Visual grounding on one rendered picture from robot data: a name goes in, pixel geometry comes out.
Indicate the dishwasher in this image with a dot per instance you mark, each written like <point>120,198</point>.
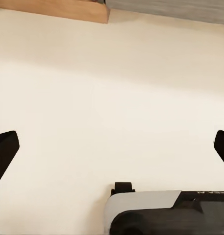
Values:
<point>208,11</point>

